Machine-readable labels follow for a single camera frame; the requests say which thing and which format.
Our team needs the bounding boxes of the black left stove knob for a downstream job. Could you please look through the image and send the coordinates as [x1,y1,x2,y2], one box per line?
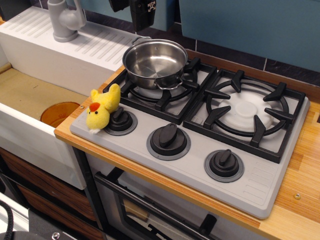
[103,107,138,136]

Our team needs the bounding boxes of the black oven door handle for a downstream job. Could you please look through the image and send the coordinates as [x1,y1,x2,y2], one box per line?
[94,169,216,240]

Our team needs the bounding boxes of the grey toy stove top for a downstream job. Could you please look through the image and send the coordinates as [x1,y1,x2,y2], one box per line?
[69,62,311,220]

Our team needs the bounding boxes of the black burner grate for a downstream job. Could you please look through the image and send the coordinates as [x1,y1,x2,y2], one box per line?
[110,57,218,125]
[183,69,307,163]

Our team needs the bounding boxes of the black right stove knob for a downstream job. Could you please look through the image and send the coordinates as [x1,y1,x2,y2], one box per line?
[204,149,245,183]

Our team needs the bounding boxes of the yellow stuffed duck toy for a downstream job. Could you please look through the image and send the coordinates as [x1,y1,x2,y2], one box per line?
[86,83,121,135]

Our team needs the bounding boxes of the black braided cable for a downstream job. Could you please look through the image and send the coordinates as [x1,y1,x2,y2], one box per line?
[0,199,16,240]

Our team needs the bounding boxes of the black middle stove knob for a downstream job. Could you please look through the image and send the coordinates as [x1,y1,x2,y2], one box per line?
[146,123,191,161]

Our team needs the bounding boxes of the grey toy faucet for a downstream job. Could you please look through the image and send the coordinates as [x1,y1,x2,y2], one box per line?
[47,0,86,43]

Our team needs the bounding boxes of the black left burner grate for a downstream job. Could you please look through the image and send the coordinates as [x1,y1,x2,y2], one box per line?
[110,57,218,125]

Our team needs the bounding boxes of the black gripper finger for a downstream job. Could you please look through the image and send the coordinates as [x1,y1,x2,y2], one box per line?
[109,0,127,12]
[129,0,156,31]

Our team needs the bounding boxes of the orange plastic sink drain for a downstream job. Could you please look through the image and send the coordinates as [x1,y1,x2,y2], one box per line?
[40,101,80,128]

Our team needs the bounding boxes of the black stove knob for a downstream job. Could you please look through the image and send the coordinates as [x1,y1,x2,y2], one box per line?
[103,107,138,136]
[146,123,191,161]
[204,149,245,183]

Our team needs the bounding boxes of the wooden drawer fronts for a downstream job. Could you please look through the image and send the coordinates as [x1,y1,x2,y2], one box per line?
[0,149,106,240]

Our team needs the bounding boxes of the black right burner grate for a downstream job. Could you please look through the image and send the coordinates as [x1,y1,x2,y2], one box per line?
[183,69,307,163]

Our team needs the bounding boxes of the white toy sink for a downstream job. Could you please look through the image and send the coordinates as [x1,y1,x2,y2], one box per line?
[0,6,135,190]

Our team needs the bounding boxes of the white right burner cap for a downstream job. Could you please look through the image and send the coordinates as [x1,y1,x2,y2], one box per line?
[218,90,283,132]

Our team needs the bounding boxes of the toy oven door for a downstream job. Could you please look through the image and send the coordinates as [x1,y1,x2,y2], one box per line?
[94,167,255,240]

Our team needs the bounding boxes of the stainless steel pot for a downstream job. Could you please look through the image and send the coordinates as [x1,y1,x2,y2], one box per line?
[122,36,188,90]

